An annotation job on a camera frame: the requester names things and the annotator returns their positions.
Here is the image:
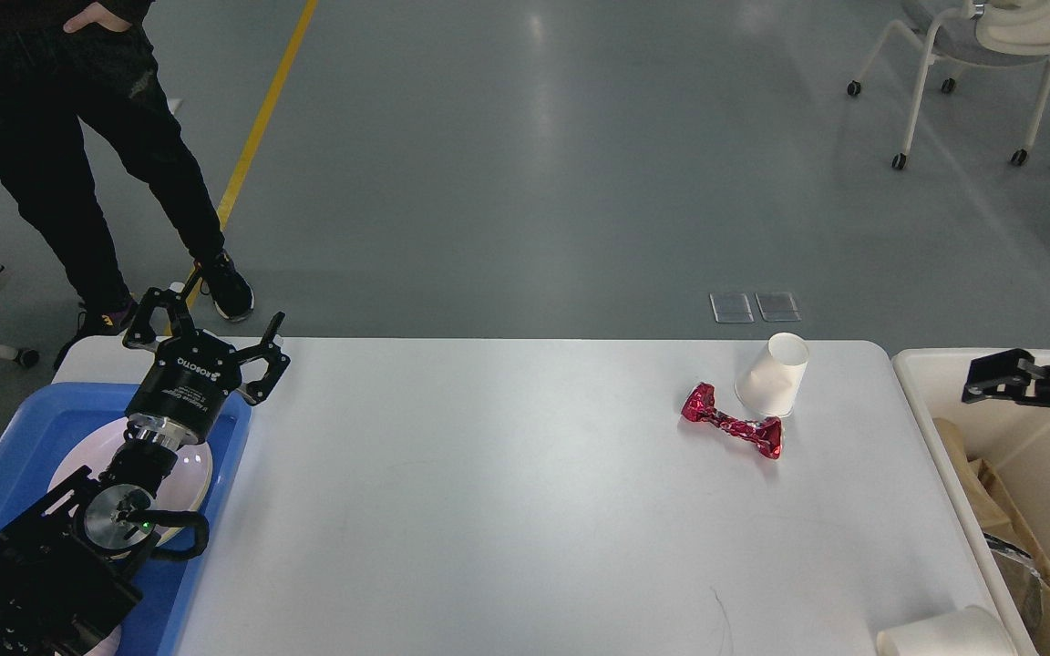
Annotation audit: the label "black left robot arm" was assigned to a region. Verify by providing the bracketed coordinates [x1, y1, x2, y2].
[0, 288, 289, 655]

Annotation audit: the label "white chair on wheels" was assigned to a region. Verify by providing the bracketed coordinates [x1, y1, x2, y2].
[846, 1, 1050, 170]

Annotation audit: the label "red foil wrapper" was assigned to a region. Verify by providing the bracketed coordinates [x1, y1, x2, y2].
[680, 382, 784, 460]

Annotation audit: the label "person in black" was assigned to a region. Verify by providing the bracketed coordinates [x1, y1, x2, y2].
[0, 1, 254, 340]

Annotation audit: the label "pink plate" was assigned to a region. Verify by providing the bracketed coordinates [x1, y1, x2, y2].
[46, 418, 213, 553]

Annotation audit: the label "blue plastic tray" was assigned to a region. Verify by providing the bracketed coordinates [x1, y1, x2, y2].
[0, 383, 205, 655]

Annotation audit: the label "beige waste bin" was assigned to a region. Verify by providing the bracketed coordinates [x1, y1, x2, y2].
[893, 348, 1050, 655]

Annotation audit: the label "white paper cup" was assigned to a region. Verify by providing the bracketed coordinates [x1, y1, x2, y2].
[734, 333, 811, 416]

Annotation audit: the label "floor socket plates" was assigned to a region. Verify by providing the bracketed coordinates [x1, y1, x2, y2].
[709, 293, 803, 324]

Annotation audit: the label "brown paper bag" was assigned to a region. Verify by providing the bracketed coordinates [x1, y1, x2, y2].
[933, 418, 1050, 593]

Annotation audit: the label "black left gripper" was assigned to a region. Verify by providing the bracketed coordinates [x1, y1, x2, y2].
[122, 267, 292, 436]

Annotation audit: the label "white paper roll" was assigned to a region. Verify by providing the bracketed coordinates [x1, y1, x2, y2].
[875, 606, 1017, 655]

